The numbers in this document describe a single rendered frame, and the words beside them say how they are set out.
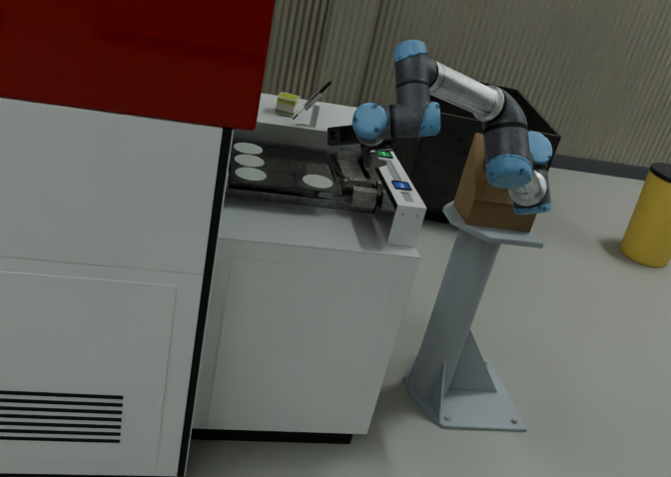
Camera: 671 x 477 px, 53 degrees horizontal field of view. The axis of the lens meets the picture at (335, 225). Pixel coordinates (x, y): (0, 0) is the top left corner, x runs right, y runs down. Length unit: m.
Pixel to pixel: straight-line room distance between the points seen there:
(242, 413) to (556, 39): 4.18
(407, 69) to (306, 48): 3.64
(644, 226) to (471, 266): 2.37
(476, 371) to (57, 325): 1.70
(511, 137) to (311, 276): 0.71
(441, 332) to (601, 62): 3.71
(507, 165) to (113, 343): 1.13
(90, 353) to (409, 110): 1.06
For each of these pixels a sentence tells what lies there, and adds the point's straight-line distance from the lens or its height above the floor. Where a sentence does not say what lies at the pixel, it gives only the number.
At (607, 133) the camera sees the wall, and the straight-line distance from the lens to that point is 6.19.
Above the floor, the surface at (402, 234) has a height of 0.86.
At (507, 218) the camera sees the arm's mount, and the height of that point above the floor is 0.86.
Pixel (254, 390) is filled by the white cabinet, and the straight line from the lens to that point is 2.27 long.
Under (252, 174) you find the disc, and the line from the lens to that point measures 2.16.
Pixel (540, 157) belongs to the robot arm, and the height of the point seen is 1.14.
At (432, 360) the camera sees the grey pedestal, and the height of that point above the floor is 0.20.
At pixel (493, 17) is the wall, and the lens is 5.43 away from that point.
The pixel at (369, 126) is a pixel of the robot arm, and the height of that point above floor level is 1.32.
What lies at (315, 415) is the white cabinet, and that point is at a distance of 2.37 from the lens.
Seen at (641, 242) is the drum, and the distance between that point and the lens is 4.73.
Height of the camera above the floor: 1.77
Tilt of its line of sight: 27 degrees down
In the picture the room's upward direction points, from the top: 13 degrees clockwise
